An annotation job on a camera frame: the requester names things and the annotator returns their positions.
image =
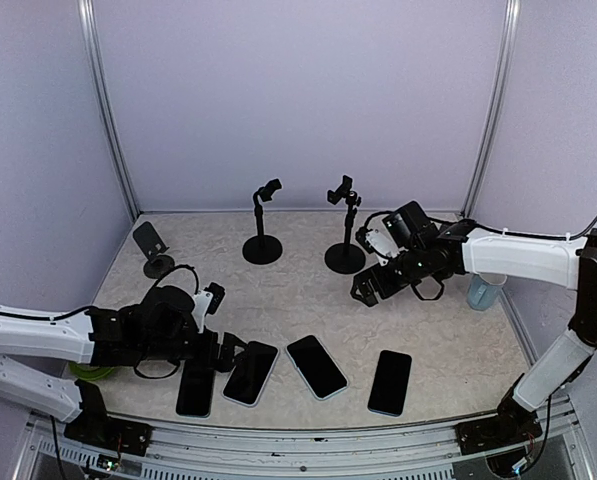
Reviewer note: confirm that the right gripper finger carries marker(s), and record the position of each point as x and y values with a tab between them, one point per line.
368	298
361	283

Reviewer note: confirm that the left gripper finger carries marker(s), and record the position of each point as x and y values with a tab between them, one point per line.
226	363
233	344

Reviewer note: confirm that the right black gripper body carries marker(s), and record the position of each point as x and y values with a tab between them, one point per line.
391	285

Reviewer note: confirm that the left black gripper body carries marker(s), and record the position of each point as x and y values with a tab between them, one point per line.
204	355

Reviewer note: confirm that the black smartphone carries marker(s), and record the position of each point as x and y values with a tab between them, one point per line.
195	391
317	367
251	373
390	383

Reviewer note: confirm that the black pole phone stand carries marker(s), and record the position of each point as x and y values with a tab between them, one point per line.
345	258
262	249

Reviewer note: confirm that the folding plate phone stand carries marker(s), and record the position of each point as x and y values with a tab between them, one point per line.
154	249

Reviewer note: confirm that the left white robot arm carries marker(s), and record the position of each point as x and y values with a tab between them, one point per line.
168	324

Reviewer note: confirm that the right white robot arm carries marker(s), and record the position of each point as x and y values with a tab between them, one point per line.
412	247

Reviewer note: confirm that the light blue mug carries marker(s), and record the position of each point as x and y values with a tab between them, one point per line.
484	289

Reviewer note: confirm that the green saucer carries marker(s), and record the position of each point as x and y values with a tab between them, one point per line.
90	373

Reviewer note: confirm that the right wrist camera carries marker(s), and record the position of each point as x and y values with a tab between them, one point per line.
375	242

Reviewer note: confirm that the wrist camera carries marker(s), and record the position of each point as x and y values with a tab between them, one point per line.
375	242
206	303

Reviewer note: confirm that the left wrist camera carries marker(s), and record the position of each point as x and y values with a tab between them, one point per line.
206	303

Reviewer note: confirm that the front aluminium rail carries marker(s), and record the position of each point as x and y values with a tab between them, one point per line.
427	450

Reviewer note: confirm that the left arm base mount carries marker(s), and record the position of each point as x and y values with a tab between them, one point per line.
95	427

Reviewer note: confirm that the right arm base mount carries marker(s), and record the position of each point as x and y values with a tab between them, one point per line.
511	424

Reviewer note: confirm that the right aluminium frame post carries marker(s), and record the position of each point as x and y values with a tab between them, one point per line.
495	106

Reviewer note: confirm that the aluminium frame post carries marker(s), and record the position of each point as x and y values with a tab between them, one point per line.
92	45
495	106

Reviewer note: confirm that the left aluminium frame post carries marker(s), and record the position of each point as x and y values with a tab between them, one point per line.
92	45

